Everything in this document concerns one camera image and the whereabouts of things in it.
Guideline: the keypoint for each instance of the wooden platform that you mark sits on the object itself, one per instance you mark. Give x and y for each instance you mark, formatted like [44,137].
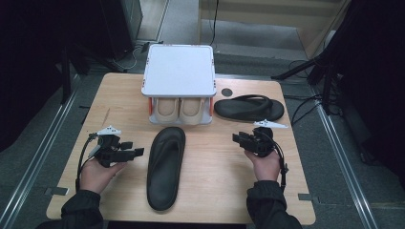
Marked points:
[254,14]

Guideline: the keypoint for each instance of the black round table grommet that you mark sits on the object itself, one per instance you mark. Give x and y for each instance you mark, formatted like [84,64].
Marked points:
[226,92]

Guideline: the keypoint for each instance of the black flip-flop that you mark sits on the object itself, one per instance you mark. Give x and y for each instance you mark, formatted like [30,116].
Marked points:
[251,111]
[164,178]

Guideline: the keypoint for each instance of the black curtain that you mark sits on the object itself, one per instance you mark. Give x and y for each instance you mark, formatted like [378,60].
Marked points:
[375,63]
[31,63]

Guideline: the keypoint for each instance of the white shoe rack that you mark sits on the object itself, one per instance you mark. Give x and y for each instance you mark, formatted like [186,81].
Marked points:
[178,70]

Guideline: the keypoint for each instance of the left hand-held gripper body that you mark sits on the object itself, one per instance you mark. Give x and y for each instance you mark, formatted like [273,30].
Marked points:
[110,154]

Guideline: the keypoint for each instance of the black tripod stand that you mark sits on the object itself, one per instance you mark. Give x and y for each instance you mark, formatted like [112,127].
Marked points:
[328,89]

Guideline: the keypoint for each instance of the black cabinet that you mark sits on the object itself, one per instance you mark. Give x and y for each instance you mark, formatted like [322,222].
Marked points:
[121,25]

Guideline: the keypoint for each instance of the person's left hand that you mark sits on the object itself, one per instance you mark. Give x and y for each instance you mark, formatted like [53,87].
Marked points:
[95,178]

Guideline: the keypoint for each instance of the cream perforated clog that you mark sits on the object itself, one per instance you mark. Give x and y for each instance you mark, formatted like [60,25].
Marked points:
[192,109]
[167,109]

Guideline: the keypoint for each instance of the grey tape strip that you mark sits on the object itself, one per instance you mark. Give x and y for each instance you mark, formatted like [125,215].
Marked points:
[307,197]
[57,191]

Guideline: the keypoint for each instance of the person's right hand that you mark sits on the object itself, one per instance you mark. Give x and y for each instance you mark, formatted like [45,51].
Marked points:
[267,168]

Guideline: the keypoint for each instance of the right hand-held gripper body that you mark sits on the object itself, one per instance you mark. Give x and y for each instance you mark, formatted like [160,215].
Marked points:
[262,143]

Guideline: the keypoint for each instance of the metal floor rail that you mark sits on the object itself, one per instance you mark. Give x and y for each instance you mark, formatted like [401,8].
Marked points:
[344,165]
[35,165]

